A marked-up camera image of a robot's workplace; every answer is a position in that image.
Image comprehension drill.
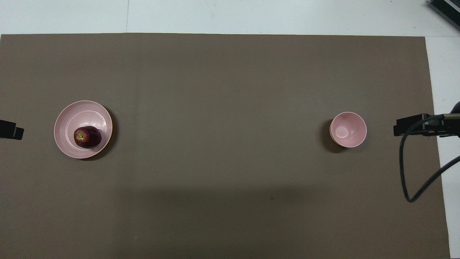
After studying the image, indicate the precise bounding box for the dark grey ribbed device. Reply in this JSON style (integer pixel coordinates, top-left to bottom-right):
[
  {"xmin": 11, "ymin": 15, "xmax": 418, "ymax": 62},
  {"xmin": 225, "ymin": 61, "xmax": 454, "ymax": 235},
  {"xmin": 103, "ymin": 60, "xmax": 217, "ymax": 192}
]
[{"xmin": 428, "ymin": 0, "xmax": 460, "ymax": 31}]

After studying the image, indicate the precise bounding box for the brown table mat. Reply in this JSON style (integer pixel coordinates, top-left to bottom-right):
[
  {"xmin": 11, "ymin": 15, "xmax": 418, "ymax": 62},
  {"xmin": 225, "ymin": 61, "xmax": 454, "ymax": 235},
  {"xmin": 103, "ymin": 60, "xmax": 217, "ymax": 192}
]
[{"xmin": 0, "ymin": 33, "xmax": 450, "ymax": 259}]

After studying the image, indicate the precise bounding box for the pink plate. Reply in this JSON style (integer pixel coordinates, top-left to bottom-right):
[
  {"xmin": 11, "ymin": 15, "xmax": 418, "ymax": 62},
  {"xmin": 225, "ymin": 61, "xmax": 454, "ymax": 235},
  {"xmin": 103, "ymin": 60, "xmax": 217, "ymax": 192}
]
[{"xmin": 54, "ymin": 100, "xmax": 113, "ymax": 159}]

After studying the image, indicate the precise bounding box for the pink bowl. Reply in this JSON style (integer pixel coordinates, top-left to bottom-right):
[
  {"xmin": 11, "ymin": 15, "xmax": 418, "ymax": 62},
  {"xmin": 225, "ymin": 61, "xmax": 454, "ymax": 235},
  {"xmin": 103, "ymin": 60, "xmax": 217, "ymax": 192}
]
[{"xmin": 330, "ymin": 112, "xmax": 367, "ymax": 148}]

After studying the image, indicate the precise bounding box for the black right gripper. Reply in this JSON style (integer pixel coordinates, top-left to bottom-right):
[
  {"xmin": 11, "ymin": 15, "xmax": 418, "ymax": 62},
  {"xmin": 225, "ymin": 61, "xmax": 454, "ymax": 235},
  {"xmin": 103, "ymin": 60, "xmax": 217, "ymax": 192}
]
[{"xmin": 393, "ymin": 113, "xmax": 460, "ymax": 137}]

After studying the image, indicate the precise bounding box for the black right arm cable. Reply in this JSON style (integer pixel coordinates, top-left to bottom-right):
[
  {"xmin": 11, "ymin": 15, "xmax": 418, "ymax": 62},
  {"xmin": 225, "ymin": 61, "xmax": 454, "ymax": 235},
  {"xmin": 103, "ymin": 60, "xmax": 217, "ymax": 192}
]
[{"xmin": 400, "ymin": 114, "xmax": 460, "ymax": 203}]

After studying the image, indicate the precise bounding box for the dark red apple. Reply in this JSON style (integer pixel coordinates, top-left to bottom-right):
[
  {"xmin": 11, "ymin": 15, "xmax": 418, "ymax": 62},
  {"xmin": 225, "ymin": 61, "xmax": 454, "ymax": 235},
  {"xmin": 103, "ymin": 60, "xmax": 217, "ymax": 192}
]
[{"xmin": 74, "ymin": 126, "xmax": 102, "ymax": 149}]

